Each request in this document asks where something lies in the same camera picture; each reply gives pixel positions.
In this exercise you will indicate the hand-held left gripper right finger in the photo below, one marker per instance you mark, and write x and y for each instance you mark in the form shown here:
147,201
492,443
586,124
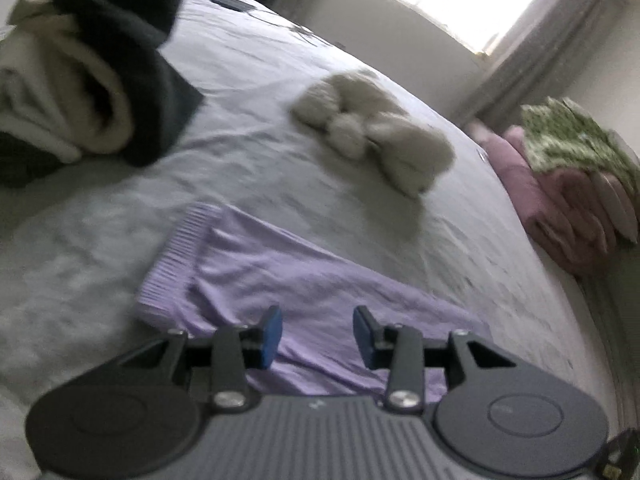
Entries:
364,337

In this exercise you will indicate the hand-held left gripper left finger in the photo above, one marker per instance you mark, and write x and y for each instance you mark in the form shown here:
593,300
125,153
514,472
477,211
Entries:
270,335

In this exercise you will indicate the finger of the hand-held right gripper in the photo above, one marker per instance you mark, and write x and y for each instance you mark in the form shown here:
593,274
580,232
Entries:
625,460

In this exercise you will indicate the lavender pants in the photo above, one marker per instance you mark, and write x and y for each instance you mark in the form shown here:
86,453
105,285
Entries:
310,290

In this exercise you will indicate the pile of black and cream clothes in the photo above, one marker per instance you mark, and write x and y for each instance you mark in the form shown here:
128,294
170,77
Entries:
140,60

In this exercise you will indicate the grey quilted headboard cover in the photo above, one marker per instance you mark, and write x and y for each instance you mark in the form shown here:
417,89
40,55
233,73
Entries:
617,335

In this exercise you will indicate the grey bed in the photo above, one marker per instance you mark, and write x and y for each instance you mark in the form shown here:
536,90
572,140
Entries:
250,160

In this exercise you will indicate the white plush dog toy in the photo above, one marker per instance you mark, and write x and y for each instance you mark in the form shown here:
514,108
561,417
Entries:
390,145

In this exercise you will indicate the pink folded quilt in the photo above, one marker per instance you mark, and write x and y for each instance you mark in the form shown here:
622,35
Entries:
550,210

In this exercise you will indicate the pink grey pillow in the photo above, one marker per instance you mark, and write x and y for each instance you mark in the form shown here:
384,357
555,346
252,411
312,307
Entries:
620,205

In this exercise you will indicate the green patterned blanket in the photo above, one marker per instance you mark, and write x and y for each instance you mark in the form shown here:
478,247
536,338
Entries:
565,135

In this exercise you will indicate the dark grey folded garment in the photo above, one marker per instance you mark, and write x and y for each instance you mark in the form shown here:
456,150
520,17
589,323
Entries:
20,165

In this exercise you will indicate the white folded cloth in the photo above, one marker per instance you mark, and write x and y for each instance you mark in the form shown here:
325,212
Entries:
25,115

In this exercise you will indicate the dark tablet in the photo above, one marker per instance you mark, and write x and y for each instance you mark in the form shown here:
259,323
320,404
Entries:
225,2

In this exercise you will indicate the grey patterned curtain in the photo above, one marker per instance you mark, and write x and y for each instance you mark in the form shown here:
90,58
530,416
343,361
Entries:
545,50

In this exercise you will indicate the cream fleece blanket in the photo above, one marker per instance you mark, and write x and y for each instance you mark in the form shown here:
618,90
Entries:
65,60

